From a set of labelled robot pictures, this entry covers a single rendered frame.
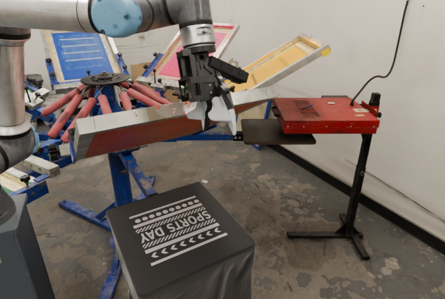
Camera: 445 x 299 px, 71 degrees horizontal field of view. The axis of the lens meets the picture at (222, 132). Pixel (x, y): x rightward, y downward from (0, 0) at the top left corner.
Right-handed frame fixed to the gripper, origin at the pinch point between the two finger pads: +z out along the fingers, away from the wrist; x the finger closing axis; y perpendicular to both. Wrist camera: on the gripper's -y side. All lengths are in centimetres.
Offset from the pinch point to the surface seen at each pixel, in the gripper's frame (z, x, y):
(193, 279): 51, -27, 4
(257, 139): 27, -98, -76
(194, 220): 41, -49, -7
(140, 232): 40, -53, 14
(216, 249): 47, -32, -8
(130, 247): 42, -47, 19
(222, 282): 60, -31, -7
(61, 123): -2, -140, 30
